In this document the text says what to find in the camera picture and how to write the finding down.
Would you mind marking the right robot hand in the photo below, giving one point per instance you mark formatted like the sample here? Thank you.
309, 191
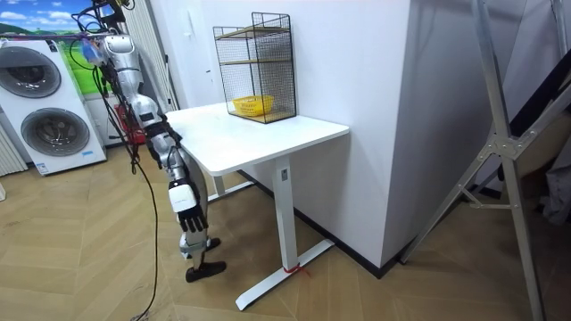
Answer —
183, 197

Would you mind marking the white washing machine tower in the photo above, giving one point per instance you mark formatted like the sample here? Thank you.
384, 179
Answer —
53, 129

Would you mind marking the robot legs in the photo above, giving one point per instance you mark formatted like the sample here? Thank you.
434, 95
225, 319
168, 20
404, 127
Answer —
199, 243

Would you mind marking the robot body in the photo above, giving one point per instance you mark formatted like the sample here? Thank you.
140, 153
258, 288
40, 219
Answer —
111, 17

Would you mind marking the yellow plastic basket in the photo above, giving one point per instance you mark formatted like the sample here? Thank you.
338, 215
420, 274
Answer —
252, 105

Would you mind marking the white standing desk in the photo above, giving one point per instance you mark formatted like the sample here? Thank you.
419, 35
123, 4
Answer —
241, 134

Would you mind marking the white ribbed folding screen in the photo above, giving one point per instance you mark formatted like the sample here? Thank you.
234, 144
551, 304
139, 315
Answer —
149, 53

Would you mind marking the red box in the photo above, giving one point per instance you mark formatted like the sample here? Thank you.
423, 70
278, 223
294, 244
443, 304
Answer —
133, 134

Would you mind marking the white ribbed radiator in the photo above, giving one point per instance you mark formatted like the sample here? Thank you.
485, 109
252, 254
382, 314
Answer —
9, 156

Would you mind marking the silver metal frame stand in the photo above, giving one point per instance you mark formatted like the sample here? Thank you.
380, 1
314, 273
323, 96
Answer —
502, 147

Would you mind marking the black board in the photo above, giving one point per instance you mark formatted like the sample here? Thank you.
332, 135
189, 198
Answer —
542, 93

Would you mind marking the landscape wall poster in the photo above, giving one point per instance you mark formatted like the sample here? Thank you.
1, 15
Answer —
31, 15

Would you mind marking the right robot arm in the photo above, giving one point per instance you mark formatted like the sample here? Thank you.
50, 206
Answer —
145, 109

